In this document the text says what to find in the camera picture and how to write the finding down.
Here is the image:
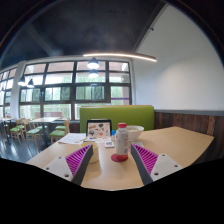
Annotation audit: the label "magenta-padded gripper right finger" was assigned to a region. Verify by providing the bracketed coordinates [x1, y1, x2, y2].
[130, 143, 184, 186]

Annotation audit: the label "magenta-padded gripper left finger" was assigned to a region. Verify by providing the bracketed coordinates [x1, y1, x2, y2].
[43, 143, 94, 186]

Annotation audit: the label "clear red-capped drink bottle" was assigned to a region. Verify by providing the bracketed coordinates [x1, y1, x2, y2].
[114, 122, 130, 162]

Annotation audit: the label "white paper sheets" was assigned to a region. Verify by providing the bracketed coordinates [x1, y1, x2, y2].
[58, 132, 87, 145]

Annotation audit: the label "group of green-seated wooden chairs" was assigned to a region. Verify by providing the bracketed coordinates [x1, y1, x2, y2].
[0, 118, 71, 148]

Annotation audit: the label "white bowl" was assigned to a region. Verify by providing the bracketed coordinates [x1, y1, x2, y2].
[126, 124, 145, 142]

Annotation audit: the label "flat round red coaster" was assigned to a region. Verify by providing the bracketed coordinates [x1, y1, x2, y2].
[110, 153, 129, 163]

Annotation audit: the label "wooden dining table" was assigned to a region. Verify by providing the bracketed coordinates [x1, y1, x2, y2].
[29, 116, 61, 141]

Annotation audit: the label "black-framed sticker-covered tablet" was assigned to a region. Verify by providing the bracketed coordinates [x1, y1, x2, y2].
[85, 119, 113, 142]

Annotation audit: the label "green upholstered bench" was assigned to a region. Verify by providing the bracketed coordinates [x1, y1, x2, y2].
[79, 105, 155, 134]

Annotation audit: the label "group of pendant lamps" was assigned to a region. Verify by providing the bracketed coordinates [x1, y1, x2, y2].
[17, 57, 101, 89]

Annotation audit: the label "long linear ceiling light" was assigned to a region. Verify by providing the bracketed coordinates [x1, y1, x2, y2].
[82, 52, 158, 63]

